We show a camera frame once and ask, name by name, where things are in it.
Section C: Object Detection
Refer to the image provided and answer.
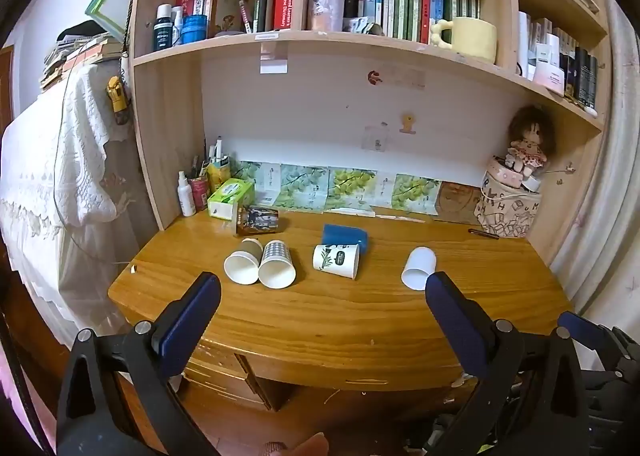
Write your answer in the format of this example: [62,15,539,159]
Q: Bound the brown paper cup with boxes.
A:
[223,237,264,285]

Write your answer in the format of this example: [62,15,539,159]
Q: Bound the row of cosmetic boxes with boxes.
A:
[516,10,600,117]

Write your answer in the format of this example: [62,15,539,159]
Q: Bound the wooden desk drawer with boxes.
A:
[181,340,275,411]

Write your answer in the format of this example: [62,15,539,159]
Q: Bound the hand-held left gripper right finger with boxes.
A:
[424,271,599,456]

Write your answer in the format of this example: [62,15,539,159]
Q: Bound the dark cosmetic bottle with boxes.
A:
[151,4,174,53]

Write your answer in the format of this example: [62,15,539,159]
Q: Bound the green tissue box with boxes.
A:
[207,178,256,221]

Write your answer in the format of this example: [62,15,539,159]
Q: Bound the plain white cup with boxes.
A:
[401,246,437,291]

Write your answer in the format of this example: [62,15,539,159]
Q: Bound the pile of old books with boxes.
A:
[39,20,128,91]

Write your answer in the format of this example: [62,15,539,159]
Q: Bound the blue jar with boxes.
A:
[181,14,208,45]

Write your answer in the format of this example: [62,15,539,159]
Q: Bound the white spray bottle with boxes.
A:
[177,171,197,217]

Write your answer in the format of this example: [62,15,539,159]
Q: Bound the dark glass jar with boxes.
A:
[235,206,280,237]

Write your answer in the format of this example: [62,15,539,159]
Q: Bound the dark upright books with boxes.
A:
[248,0,277,33]

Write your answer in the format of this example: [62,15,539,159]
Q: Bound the clear plastic pouch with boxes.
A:
[363,125,391,153]

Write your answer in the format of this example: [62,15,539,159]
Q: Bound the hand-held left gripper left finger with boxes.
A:
[56,272,222,456]

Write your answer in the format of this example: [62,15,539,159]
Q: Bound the small foil packets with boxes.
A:
[348,16,385,36]

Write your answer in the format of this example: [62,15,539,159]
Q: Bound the leaf print card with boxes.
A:
[234,160,281,204]
[274,164,331,211]
[324,167,386,215]
[376,173,443,217]

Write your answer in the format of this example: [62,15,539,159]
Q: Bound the checked paper cup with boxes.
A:
[258,239,297,289]

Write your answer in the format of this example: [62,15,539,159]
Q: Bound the brown cardboard sheet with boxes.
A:
[434,182,485,225]

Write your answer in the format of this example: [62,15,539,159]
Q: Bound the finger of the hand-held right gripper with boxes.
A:
[557,310,640,379]

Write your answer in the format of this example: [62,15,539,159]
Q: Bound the yellow carton pen holder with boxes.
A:
[206,157,231,194]

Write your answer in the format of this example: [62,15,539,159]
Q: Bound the red can pen holder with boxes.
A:
[189,175,210,211]

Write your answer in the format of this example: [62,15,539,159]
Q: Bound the brown haired doll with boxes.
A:
[505,104,557,181]

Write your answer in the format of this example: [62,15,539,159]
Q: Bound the white lace cloth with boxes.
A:
[0,63,151,352]

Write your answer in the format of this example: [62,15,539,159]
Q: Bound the leaf print paper cup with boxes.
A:
[312,244,361,281]

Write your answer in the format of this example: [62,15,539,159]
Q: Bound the illustrated brown box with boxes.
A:
[206,0,251,38]

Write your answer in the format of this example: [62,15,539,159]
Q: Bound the wooden bookshelf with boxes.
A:
[121,0,615,267]

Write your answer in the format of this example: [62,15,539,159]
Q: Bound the printed fabric basket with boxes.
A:
[475,183,542,239]

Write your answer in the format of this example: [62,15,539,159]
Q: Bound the pale yellow mug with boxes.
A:
[430,16,498,65]

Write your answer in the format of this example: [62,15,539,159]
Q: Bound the blue cup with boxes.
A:
[322,223,369,255]

